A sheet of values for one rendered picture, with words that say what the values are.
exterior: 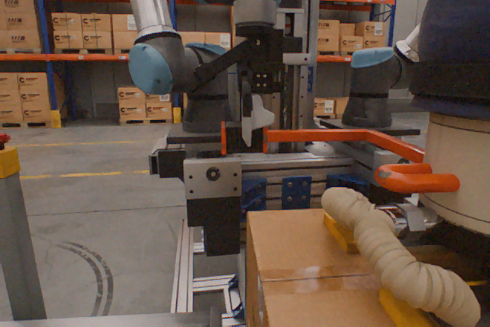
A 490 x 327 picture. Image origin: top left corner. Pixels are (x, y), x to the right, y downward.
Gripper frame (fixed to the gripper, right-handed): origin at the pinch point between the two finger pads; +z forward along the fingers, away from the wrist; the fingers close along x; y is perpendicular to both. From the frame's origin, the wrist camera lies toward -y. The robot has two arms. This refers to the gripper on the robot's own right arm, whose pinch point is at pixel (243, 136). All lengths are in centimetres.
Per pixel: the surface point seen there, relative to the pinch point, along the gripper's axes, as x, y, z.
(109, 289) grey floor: 95, -70, 107
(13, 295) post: 21, -65, 50
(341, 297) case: -29.8, 9.0, 12.8
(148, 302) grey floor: 83, -45, 107
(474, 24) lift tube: -29.7, 20.1, -16.7
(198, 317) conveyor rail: 6.7, -11.1, 47.8
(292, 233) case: -14.9, 6.8, 12.9
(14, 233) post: 21, -61, 30
